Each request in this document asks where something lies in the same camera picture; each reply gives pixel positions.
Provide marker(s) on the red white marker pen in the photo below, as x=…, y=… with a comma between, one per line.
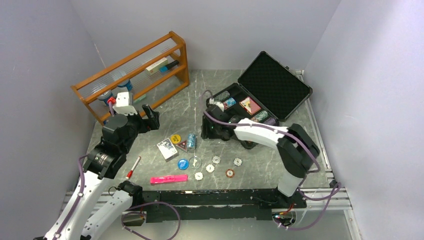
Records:
x=130, y=173

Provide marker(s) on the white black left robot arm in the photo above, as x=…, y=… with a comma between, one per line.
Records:
x=97, y=169

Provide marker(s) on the yellow big blind button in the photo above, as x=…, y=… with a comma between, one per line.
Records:
x=175, y=139

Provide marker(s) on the blue jar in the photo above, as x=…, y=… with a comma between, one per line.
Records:
x=105, y=96
x=125, y=86

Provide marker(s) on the black blue marker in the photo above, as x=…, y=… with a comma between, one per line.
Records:
x=169, y=66

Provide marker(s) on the pink highlighter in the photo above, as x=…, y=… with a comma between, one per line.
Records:
x=168, y=179

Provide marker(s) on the black base frame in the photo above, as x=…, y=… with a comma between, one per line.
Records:
x=172, y=205

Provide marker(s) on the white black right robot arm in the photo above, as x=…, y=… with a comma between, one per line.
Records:
x=297, y=150

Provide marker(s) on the white poker chip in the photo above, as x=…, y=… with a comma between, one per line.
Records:
x=210, y=168
x=216, y=160
x=237, y=162
x=198, y=176

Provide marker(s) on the green blue chip row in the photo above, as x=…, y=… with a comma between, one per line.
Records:
x=223, y=96

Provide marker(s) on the blue round button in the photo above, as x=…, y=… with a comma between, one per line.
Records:
x=183, y=164

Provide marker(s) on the black poker case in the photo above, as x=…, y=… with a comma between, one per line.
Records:
x=269, y=84

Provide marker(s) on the red brown poker chip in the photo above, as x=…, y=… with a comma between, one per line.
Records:
x=229, y=173

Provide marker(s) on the orange wooden shelf rack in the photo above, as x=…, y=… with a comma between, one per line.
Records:
x=171, y=46

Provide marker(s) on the triangular all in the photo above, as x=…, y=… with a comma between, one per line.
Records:
x=183, y=145

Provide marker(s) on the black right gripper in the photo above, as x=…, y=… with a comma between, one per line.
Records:
x=206, y=132

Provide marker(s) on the brown green chip row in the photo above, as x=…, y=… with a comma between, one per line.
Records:
x=260, y=117

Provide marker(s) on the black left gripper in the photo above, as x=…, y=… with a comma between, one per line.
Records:
x=146, y=124

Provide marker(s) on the blue card deck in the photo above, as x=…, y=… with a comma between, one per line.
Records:
x=167, y=149

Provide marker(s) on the red blue chip row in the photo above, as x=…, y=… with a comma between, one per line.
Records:
x=229, y=103

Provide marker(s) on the clear dealer button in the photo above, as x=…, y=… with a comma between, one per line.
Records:
x=195, y=162

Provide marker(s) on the blue purple chip row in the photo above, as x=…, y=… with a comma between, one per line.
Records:
x=271, y=122

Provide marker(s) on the light blue chip stack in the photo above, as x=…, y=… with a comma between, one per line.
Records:
x=191, y=141

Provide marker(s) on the white green box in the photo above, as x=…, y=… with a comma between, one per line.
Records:
x=155, y=67

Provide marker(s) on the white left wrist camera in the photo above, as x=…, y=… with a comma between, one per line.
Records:
x=122, y=104

